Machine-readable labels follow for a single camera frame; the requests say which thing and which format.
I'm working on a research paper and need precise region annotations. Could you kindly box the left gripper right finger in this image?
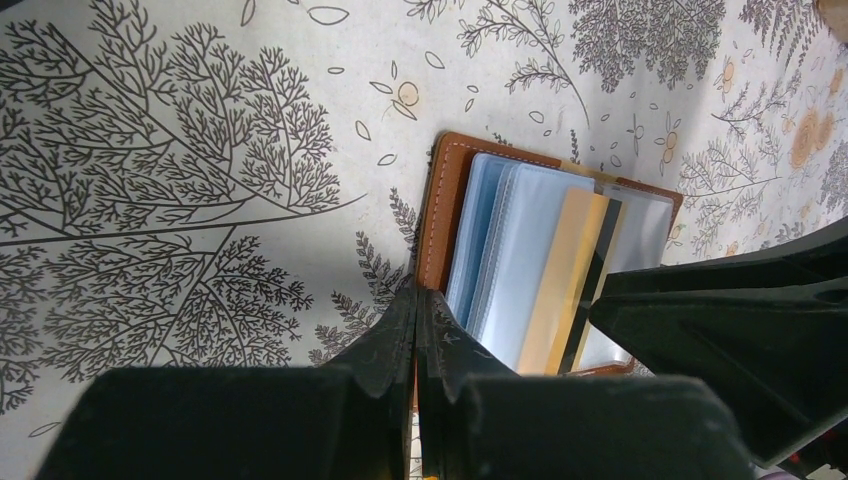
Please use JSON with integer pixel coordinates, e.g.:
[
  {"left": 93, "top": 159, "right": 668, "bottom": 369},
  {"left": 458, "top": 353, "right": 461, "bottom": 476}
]
[{"left": 416, "top": 288, "right": 516, "bottom": 479}]

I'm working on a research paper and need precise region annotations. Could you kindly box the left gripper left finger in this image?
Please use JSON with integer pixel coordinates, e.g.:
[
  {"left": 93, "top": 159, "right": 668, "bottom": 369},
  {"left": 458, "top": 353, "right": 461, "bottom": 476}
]
[{"left": 327, "top": 286, "right": 418, "bottom": 479}]

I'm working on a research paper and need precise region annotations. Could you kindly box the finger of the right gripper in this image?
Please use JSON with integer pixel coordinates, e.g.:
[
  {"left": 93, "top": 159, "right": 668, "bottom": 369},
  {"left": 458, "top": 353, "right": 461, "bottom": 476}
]
[{"left": 589, "top": 220, "right": 847, "bottom": 467}]

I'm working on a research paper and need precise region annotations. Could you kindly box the brown leather card holder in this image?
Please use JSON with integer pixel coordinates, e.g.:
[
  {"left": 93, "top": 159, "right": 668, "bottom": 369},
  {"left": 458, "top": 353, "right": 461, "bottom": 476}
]
[{"left": 415, "top": 132, "right": 683, "bottom": 375}]

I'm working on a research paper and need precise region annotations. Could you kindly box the gold credit card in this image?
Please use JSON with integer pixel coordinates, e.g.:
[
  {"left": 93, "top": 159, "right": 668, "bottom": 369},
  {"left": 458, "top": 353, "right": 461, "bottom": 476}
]
[{"left": 516, "top": 188, "right": 626, "bottom": 375}]

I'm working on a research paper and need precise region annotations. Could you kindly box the floral patterned table mat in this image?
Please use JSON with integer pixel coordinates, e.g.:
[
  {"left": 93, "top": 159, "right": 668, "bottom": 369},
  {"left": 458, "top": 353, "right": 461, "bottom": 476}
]
[{"left": 1, "top": 1, "right": 847, "bottom": 479}]

